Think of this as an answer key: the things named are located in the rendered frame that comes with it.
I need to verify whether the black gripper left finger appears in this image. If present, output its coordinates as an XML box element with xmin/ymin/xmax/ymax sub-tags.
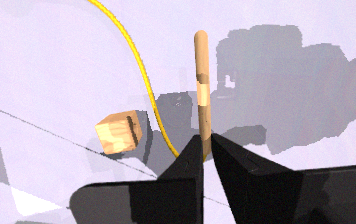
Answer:
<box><xmin>69</xmin><ymin>134</ymin><xmax>204</xmax><ymax>224</ymax></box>

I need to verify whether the wooden stick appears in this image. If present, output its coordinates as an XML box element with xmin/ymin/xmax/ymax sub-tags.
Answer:
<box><xmin>87</xmin><ymin>0</ymin><xmax>212</xmax><ymax>162</ymax></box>

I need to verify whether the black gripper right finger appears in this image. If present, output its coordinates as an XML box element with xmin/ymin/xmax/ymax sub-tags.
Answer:
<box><xmin>211</xmin><ymin>133</ymin><xmax>356</xmax><ymax>224</ymax></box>

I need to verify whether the light wooden block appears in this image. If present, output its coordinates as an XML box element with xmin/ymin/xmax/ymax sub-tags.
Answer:
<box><xmin>95</xmin><ymin>110</ymin><xmax>142</xmax><ymax>155</ymax></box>

